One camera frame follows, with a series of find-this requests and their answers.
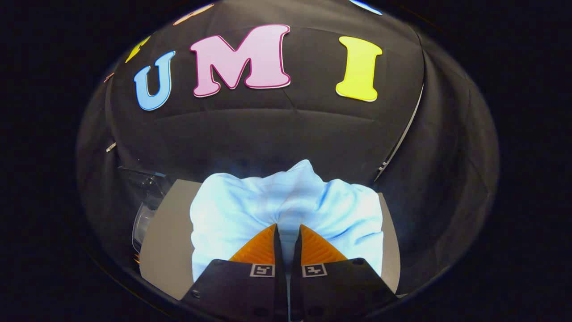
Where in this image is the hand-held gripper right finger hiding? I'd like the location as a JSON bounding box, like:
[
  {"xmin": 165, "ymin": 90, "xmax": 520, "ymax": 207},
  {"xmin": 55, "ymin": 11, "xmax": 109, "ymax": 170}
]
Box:
[{"xmin": 290, "ymin": 224, "xmax": 399, "ymax": 322}]

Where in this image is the light blue garment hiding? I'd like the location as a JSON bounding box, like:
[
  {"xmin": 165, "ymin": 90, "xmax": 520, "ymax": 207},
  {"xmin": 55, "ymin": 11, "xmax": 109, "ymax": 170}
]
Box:
[{"xmin": 190, "ymin": 160, "xmax": 385, "ymax": 282}]

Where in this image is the grey box cabinet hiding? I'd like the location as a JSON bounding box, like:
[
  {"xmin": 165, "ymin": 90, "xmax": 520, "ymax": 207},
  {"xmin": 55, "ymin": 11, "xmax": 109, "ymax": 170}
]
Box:
[{"xmin": 139, "ymin": 179, "xmax": 401, "ymax": 301}]

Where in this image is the black backdrop cloth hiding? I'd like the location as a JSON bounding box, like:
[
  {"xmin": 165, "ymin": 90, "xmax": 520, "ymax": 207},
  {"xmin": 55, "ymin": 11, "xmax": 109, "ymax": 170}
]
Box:
[{"xmin": 75, "ymin": 0, "xmax": 500, "ymax": 305}]

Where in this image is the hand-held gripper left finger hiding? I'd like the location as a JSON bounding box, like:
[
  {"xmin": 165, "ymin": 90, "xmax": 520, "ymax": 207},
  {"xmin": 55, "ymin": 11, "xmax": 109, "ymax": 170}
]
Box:
[{"xmin": 180, "ymin": 223, "xmax": 290, "ymax": 322}]

